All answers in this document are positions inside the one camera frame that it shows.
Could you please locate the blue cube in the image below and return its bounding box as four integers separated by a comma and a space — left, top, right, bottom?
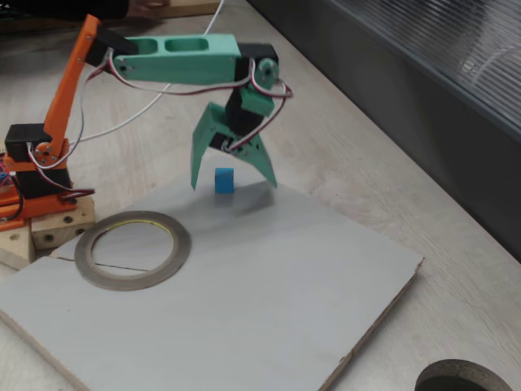
214, 167, 236, 195

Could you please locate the small wooden wedge block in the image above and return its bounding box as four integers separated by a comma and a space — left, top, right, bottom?
0, 227, 37, 270

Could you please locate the light wooden base block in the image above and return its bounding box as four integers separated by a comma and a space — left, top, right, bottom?
30, 195, 97, 250

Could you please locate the brown wooden board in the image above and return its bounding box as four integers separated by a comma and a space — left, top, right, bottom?
160, 0, 223, 20

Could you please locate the grey laminated chipboard panel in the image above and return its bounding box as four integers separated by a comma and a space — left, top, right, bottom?
0, 178, 425, 391

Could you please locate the ribbed glass desk partition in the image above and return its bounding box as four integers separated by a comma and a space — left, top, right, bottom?
247, 0, 521, 261

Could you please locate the grey ring of tape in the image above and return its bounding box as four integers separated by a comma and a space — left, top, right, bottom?
74, 210, 192, 292

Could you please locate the red controller circuit board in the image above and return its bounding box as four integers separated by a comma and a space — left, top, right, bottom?
0, 150, 14, 192

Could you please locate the person's hand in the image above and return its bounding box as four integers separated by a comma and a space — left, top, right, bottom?
128, 0, 172, 20

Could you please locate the black sleeved forearm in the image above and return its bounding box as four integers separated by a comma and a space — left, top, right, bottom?
0, 0, 132, 25

